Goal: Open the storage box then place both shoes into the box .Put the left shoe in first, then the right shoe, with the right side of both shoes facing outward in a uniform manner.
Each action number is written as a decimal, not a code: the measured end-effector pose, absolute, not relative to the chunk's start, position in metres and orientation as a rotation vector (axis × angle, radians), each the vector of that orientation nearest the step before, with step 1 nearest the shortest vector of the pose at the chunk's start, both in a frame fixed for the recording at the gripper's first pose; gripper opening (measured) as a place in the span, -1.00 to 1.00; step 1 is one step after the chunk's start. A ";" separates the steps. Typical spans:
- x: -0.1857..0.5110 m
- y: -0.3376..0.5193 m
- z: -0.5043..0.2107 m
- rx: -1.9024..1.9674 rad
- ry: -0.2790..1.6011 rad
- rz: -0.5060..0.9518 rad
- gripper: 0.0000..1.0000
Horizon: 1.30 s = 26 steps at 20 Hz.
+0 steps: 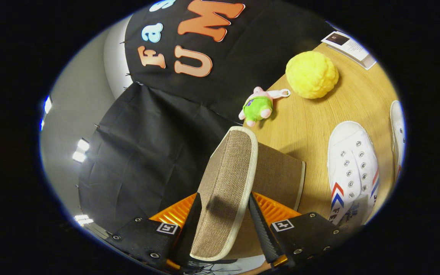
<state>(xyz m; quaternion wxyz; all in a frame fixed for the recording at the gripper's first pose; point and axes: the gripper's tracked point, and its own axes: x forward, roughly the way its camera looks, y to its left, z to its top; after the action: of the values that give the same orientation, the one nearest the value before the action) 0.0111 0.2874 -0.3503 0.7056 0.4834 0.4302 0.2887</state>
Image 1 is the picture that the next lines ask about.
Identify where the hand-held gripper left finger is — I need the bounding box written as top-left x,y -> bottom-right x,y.
107,192 -> 203,270

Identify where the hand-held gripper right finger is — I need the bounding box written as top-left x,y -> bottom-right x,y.
248,192 -> 362,270

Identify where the brown fabric storage box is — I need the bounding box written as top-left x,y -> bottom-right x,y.
189,126 -> 306,262

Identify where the white canvas shoe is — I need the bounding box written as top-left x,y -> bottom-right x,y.
327,121 -> 380,230
390,100 -> 407,180

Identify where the black backdrop cloth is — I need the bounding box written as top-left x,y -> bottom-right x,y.
77,0 -> 335,237

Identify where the green and pink plush toy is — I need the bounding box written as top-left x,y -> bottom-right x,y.
238,86 -> 291,127

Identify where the yellow plush ball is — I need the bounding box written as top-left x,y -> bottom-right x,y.
285,51 -> 340,100

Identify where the white book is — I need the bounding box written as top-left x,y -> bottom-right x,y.
321,31 -> 377,70

